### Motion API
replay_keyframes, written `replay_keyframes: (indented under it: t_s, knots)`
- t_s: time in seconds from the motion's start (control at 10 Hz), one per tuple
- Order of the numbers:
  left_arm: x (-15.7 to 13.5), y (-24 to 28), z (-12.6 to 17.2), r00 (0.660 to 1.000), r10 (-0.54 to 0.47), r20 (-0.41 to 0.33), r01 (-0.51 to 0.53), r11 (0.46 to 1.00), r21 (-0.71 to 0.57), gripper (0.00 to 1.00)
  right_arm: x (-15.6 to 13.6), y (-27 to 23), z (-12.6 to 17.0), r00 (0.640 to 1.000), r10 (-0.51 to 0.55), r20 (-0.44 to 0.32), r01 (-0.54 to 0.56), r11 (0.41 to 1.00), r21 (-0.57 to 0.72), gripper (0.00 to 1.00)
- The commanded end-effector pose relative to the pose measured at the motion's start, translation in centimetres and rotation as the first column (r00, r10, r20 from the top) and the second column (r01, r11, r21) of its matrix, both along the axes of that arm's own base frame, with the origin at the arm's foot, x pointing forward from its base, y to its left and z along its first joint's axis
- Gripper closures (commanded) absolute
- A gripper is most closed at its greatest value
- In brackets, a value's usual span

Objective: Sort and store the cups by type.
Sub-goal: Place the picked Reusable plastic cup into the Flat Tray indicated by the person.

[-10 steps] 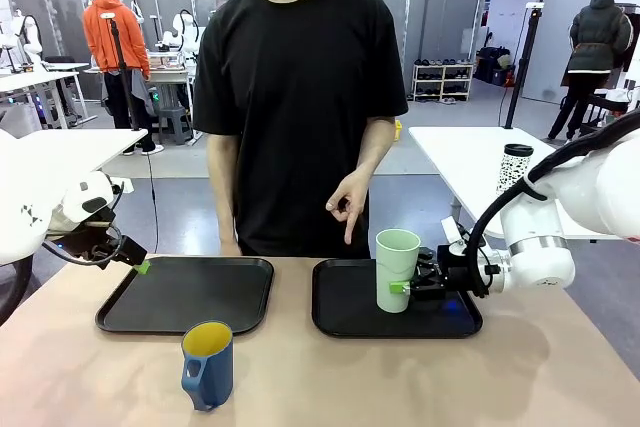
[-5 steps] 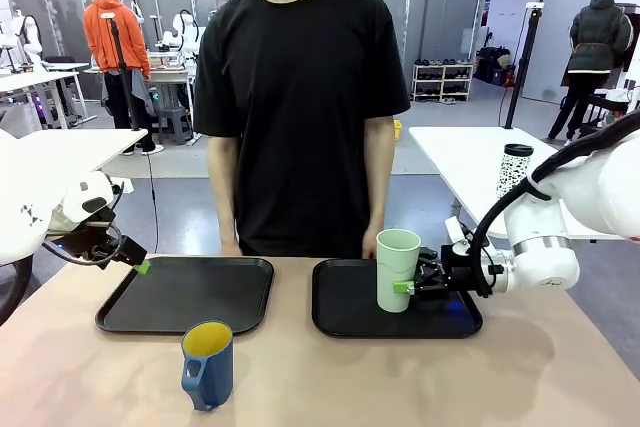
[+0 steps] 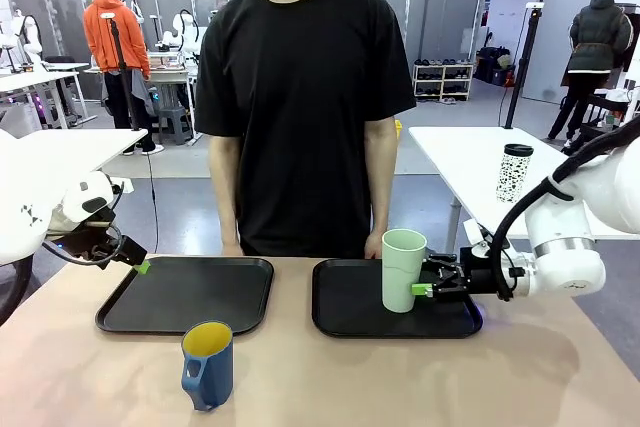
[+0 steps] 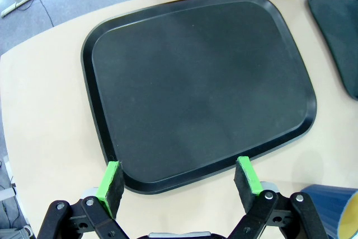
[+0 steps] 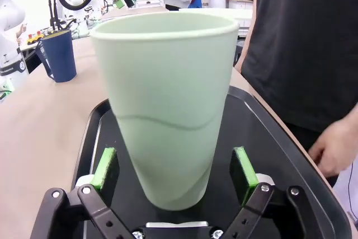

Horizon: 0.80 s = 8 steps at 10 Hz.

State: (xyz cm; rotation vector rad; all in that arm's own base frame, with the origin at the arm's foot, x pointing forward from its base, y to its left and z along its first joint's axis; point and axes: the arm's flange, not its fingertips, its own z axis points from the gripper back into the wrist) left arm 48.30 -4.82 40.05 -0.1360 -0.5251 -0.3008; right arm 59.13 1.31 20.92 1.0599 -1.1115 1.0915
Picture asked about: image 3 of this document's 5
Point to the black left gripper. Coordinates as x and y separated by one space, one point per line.
92 244

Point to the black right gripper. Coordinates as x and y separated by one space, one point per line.
480 272

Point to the tall light green cup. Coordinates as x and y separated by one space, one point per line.
400 272

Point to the black plastic tray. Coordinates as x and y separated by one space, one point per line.
350 302
200 297

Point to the blue mug yellow inside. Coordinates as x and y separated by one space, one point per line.
215 372

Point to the person's left forearm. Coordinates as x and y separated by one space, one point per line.
380 177

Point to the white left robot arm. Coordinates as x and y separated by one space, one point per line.
30 182

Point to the person's right forearm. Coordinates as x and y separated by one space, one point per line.
225 187

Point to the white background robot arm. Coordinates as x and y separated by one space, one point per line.
30 37

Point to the person's left hand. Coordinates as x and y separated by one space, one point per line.
373 247

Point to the person's right hand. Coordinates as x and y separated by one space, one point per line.
233 250

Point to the white table with tumbler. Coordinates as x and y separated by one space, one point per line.
465 162

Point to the white black-spotted travel tumbler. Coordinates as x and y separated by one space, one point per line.
515 177

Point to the grey plastic stool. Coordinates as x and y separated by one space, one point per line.
175 124

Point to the yellow floor object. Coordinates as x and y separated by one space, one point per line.
398 129

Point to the background workbench with trays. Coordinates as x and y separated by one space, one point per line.
170 78

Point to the black tripod pole white head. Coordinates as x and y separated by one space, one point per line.
122 72

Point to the wooden shoe rack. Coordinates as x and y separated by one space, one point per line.
445 81

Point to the white background desk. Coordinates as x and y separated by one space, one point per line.
30 78

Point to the black bags pile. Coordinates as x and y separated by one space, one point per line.
492 67

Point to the person in orange hoodie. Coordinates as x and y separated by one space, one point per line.
112 37

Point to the black rolling cart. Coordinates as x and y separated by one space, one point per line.
597 117

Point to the black stand pole orange light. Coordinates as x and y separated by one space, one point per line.
522 67

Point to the person's torso black t-shirt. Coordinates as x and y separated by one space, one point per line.
305 97

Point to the person in dark jacket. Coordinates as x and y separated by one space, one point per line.
595 37

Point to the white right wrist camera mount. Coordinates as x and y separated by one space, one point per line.
472 232

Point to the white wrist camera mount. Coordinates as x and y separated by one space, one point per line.
127 186
472 232

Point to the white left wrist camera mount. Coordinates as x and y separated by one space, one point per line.
127 186

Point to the white metal frame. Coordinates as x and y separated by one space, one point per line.
632 102

